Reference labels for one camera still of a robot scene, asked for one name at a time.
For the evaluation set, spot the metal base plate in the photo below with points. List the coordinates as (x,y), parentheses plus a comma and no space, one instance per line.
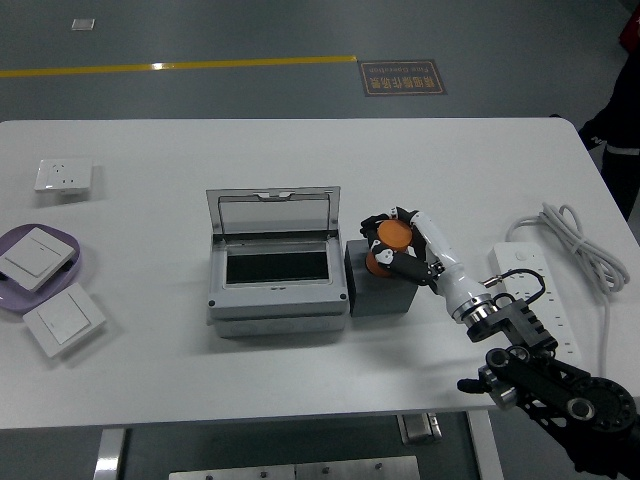
(295,470)

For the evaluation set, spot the grey cube with round hole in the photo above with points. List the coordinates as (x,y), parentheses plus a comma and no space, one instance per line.
(380,297)

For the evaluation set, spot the small metal floor plate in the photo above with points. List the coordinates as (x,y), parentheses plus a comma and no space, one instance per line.
(83,24)

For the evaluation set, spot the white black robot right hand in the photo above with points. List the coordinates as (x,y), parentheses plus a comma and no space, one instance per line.
(452,280)

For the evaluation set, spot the person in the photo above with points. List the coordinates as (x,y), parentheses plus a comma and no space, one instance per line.
(622,150)

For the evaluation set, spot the white wall socket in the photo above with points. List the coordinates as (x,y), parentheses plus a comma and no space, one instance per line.
(62,175)

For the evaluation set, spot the red object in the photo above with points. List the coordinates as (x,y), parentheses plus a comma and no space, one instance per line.
(632,30)

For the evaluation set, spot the orange cylinder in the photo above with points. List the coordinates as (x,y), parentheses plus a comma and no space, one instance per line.
(395,237)

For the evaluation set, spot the grey table bracket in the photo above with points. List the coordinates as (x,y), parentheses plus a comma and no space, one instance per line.
(420,429)

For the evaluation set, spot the white wall switch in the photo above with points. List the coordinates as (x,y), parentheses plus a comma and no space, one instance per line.
(62,320)
(35,257)

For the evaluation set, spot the white power strip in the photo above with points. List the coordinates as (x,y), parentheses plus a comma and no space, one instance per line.
(520,255)

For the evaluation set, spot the grey electrical box clear lid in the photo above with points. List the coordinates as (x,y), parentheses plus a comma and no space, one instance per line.
(275,305)

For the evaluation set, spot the white table leg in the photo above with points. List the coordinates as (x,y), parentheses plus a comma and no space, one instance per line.
(484,445)

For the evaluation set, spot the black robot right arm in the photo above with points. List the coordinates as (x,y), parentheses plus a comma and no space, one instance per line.
(540,380)

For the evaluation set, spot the purple tray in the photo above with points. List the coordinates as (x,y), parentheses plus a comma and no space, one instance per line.
(12,302)

